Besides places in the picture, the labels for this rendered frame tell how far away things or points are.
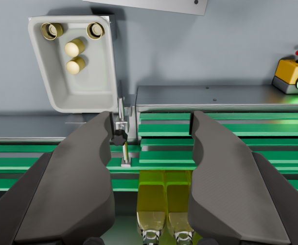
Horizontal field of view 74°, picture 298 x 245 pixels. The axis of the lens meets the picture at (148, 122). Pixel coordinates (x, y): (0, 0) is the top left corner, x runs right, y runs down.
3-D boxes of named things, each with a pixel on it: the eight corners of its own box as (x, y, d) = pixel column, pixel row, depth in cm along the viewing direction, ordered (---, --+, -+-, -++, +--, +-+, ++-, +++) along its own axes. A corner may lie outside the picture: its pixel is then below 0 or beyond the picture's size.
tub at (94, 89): (65, 98, 59) (52, 113, 52) (43, 13, 47) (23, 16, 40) (123, 98, 59) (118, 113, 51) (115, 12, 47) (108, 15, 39)
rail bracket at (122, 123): (123, 145, 51) (116, 182, 41) (117, 83, 42) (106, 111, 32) (135, 145, 51) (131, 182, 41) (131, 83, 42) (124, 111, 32)
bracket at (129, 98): (126, 124, 56) (122, 139, 50) (123, 94, 51) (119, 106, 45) (138, 124, 56) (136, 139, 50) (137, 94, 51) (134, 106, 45)
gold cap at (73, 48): (69, 38, 49) (62, 41, 45) (83, 38, 48) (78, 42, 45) (72, 53, 50) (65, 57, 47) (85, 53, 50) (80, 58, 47)
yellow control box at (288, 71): (270, 83, 56) (285, 94, 50) (279, 57, 52) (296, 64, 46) (295, 83, 56) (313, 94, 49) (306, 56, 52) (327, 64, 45)
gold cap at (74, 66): (70, 56, 51) (63, 61, 47) (83, 56, 51) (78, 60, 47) (73, 70, 53) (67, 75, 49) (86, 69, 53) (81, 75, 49)
